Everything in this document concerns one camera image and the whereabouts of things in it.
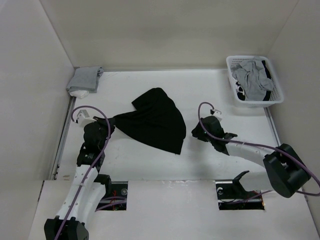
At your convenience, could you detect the black tank top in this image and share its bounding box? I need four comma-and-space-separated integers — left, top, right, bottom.
113, 87, 187, 155

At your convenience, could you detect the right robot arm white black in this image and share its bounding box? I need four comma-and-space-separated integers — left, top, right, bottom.
191, 116, 311, 198

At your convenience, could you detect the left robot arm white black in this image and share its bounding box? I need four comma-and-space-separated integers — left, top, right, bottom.
44, 116, 115, 240

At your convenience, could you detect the folded grey tank top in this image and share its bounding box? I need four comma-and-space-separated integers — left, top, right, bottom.
66, 66, 104, 93

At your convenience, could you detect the crumpled grey tank top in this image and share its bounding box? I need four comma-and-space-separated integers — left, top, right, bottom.
231, 56, 275, 100

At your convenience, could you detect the black white garment in basket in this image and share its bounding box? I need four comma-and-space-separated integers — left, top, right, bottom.
233, 59, 273, 102

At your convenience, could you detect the white plastic laundry basket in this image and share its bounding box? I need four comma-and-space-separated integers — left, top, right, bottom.
226, 55, 284, 108

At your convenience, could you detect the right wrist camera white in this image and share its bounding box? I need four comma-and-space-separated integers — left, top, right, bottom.
210, 109, 223, 122

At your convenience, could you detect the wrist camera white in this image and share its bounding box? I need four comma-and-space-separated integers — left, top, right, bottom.
210, 109, 223, 122
75, 109, 93, 128

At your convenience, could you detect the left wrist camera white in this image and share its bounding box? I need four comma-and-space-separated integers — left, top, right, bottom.
75, 109, 93, 128

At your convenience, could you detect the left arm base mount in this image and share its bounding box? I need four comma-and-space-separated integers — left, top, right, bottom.
96, 181, 129, 211

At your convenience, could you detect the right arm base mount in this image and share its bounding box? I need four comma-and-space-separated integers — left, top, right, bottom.
215, 181, 265, 211

